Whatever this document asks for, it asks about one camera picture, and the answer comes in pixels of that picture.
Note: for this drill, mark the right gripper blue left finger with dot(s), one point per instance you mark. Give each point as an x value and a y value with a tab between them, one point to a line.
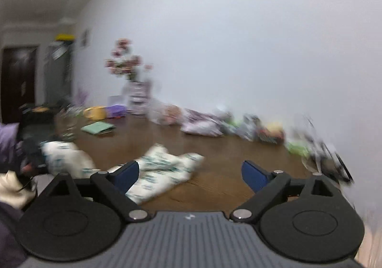
125	176

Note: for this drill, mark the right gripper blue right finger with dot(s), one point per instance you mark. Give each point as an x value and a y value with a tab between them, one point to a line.
254	176

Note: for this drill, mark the cream teal flower garment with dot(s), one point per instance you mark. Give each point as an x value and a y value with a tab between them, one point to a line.
159	171

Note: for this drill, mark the black box with yellow item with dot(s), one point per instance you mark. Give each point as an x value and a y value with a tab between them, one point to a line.
272	133

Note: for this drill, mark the green tissue pack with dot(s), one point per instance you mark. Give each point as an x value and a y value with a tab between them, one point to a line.
298	149

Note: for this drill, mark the green folded paper card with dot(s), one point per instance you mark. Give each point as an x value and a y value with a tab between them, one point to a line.
98	128

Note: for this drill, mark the yellow cup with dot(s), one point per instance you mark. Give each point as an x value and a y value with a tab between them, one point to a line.
95	113

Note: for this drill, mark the clear plastic bag with snacks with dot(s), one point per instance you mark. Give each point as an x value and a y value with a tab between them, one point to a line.
164	114

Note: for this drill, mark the clear glass jar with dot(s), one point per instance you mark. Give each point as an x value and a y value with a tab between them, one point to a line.
66	123

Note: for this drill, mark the floral lilac fabric pouch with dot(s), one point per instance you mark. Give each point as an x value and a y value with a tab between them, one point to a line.
201	124

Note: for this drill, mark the dark wooden door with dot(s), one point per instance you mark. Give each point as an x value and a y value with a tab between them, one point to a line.
18	73

